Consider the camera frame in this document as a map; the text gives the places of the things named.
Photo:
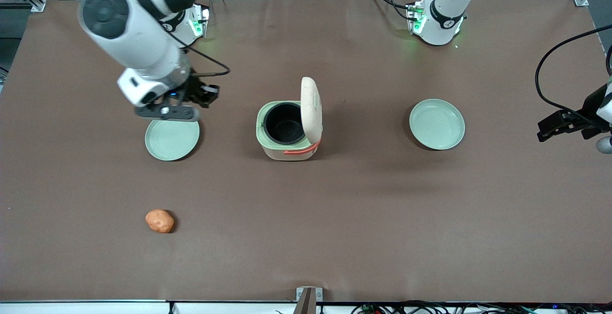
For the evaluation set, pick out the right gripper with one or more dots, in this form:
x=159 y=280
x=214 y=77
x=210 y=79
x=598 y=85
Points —
x=192 y=89

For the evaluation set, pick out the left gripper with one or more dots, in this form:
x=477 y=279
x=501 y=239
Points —
x=591 y=107

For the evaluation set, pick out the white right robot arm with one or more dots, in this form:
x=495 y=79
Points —
x=138 y=27

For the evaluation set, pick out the pale green plate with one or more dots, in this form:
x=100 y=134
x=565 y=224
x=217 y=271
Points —
x=172 y=141
x=437 y=124

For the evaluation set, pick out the orange potato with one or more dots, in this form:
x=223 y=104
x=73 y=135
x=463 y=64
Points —
x=159 y=221

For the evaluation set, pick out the brown table cover sheet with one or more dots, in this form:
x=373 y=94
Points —
x=334 y=218

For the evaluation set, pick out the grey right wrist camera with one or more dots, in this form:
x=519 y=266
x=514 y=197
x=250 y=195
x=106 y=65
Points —
x=167 y=113

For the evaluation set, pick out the grey metal mounting bracket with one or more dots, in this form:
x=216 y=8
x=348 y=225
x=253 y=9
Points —
x=308 y=298

